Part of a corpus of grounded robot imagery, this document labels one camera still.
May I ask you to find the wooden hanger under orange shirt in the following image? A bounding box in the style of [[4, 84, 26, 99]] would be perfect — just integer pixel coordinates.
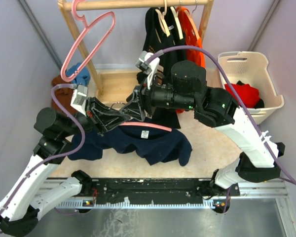
[[179, 6, 200, 45]]

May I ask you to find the red t shirt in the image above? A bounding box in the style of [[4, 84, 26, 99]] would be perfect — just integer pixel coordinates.
[[224, 83, 260, 109]]

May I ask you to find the white laundry basket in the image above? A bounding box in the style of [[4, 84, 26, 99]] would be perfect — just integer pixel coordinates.
[[218, 51, 284, 124]]

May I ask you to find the navy blue t shirt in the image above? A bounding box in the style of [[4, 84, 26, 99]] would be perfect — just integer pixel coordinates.
[[69, 126, 192, 166]]

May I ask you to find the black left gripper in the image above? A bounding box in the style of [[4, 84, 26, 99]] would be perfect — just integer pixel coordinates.
[[59, 96, 131, 138]]

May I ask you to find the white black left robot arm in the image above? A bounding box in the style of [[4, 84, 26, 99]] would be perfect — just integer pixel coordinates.
[[0, 97, 132, 237]]

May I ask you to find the brown t shirt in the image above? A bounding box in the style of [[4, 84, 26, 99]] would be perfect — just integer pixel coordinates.
[[51, 75, 77, 115]]

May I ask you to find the wooden clothes rack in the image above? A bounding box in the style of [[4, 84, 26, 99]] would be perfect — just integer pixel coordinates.
[[58, 0, 213, 105]]

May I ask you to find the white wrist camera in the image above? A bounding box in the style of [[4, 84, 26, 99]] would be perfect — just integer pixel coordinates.
[[71, 84, 88, 115], [135, 51, 160, 90]]

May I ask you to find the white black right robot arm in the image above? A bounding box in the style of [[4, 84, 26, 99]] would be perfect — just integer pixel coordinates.
[[120, 60, 285, 196]]

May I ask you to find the cream hanger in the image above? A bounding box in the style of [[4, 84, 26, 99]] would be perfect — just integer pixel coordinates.
[[170, 6, 184, 40], [155, 0, 171, 38]]

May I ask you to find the orange t shirt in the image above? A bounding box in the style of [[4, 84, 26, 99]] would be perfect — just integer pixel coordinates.
[[175, 6, 207, 114]]

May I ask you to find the pink hanger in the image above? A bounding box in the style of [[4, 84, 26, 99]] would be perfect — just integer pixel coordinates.
[[110, 102, 172, 132], [60, 0, 116, 82]]

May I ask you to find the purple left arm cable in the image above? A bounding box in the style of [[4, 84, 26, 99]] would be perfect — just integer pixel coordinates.
[[0, 83, 86, 235]]

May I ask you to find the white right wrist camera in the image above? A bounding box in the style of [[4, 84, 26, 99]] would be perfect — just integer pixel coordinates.
[[135, 51, 160, 90]]

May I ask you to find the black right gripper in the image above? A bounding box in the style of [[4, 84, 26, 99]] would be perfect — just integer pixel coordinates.
[[119, 72, 196, 121]]

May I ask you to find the black printed t shirt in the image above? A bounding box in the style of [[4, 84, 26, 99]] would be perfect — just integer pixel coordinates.
[[143, 7, 186, 129]]

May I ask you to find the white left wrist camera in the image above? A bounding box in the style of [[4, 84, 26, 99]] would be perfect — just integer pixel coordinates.
[[71, 84, 88, 115]]

